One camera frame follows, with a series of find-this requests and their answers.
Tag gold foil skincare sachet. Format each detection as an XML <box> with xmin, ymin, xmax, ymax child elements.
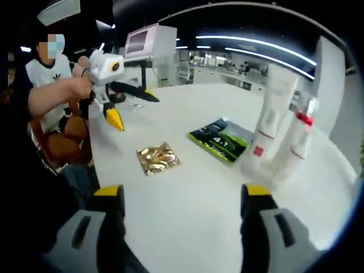
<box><xmin>135</xmin><ymin>142</ymin><xmax>181</xmax><ymax>177</ymax></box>

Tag white ceiling air conditioner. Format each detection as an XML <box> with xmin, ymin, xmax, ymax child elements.
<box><xmin>36</xmin><ymin>0</ymin><xmax>82</xmax><ymax>26</ymax></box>

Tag white skincare tube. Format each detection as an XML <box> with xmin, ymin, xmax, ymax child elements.
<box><xmin>250</xmin><ymin>63</ymin><xmax>300</xmax><ymax>171</ymax></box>

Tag white square pillar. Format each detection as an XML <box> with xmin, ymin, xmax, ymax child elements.
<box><xmin>314</xmin><ymin>35</ymin><xmax>349</xmax><ymax>134</ymax></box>

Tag black standing desk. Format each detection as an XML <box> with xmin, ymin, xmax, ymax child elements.
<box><xmin>122</xmin><ymin>55</ymin><xmax>160</xmax><ymax>88</ymax></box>

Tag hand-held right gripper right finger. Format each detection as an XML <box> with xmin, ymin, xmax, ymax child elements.
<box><xmin>240</xmin><ymin>183</ymin><xmax>312</xmax><ymax>273</ymax></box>

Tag tall red-collared skincare bottle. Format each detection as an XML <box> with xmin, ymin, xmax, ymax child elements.
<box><xmin>263</xmin><ymin>90</ymin><xmax>319</xmax><ymax>173</ymax></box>

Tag dark green skincare packet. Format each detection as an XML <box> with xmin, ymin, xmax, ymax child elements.
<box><xmin>187</xmin><ymin>117</ymin><xmax>254</xmax><ymax>166</ymax></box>

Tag white framed monitor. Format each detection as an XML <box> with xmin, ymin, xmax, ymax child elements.
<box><xmin>125</xmin><ymin>27</ymin><xmax>156</xmax><ymax>60</ymax></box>

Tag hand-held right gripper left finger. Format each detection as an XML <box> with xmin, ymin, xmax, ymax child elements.
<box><xmin>55</xmin><ymin>184</ymin><xmax>148</xmax><ymax>273</ymax></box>

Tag white tall cabinet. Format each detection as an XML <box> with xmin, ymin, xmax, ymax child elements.
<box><xmin>153</xmin><ymin>24</ymin><xmax>177</xmax><ymax>86</ymax></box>

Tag person's left hand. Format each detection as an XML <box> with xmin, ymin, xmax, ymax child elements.
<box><xmin>68</xmin><ymin>55</ymin><xmax>96</xmax><ymax>99</ymax></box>

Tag row of white office desks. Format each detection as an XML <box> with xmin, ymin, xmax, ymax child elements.
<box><xmin>176</xmin><ymin>56</ymin><xmax>268</xmax><ymax>92</ymax></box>

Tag person's blue jeans leg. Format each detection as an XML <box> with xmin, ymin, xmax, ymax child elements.
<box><xmin>59</xmin><ymin>163</ymin><xmax>100</xmax><ymax>205</ymax></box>

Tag long white ceiling light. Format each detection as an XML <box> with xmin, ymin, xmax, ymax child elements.
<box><xmin>224</xmin><ymin>47</ymin><xmax>315</xmax><ymax>80</ymax></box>
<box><xmin>196</xmin><ymin>35</ymin><xmax>318</xmax><ymax>66</ymax></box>

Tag person's dark clothing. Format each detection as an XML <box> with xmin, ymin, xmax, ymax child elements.
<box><xmin>0</xmin><ymin>65</ymin><xmax>86</xmax><ymax>257</ymax></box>

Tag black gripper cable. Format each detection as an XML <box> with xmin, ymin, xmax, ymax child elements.
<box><xmin>79</xmin><ymin>93</ymin><xmax>94</xmax><ymax>148</ymax></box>

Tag white mesh office chair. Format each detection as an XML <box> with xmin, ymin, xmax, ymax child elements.
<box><xmin>177</xmin><ymin>61</ymin><xmax>195</xmax><ymax>84</ymax></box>

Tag black rounded object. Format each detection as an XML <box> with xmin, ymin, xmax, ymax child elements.
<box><xmin>109</xmin><ymin>92</ymin><xmax>126</xmax><ymax>104</ymax></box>

